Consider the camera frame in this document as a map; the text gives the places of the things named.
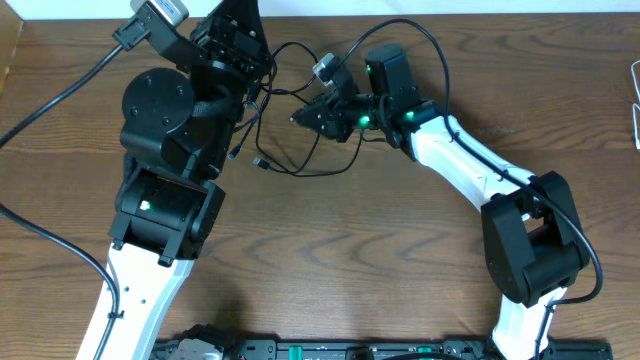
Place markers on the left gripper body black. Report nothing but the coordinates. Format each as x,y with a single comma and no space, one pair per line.
240,38

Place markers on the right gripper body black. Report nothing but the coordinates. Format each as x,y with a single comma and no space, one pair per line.
364,112

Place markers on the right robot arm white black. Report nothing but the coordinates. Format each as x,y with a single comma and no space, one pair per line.
530,229

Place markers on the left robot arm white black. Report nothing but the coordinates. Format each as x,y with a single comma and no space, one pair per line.
179,121

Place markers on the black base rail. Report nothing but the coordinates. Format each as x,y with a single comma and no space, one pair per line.
208,342

